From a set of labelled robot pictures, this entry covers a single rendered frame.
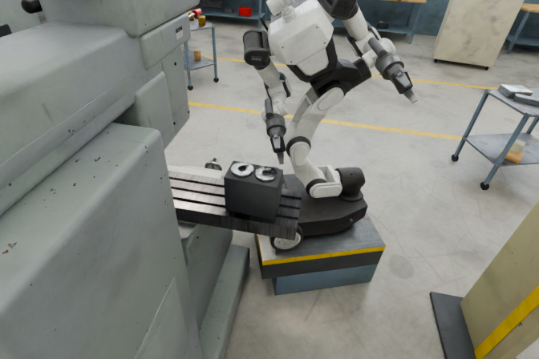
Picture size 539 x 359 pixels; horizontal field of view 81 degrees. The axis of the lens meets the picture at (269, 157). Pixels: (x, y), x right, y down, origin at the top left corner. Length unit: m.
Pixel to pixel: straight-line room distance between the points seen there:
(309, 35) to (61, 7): 0.89
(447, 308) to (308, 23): 1.98
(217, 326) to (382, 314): 1.06
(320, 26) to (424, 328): 1.90
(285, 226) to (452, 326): 1.46
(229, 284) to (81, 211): 1.53
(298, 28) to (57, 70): 0.97
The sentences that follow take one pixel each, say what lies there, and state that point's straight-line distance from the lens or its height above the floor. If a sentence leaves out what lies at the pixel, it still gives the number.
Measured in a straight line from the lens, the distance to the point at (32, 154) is 0.71.
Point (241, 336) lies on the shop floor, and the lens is 2.17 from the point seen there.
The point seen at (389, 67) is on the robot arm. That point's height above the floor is 1.57.
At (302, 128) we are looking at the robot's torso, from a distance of 1.70.
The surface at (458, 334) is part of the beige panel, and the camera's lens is 2.48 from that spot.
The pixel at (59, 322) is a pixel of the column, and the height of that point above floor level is 1.43.
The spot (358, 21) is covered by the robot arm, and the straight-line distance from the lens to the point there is 1.58.
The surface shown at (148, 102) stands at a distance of 1.00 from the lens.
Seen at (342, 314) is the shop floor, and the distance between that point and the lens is 2.30.
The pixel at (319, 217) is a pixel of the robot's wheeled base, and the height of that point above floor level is 0.57.
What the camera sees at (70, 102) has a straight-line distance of 0.77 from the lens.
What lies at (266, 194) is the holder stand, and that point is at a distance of 1.26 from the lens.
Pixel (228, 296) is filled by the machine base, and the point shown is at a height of 0.20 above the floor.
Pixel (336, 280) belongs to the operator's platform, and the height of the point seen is 0.08.
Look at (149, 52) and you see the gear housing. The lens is 1.00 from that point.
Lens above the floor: 1.98
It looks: 36 degrees down
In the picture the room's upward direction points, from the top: 3 degrees clockwise
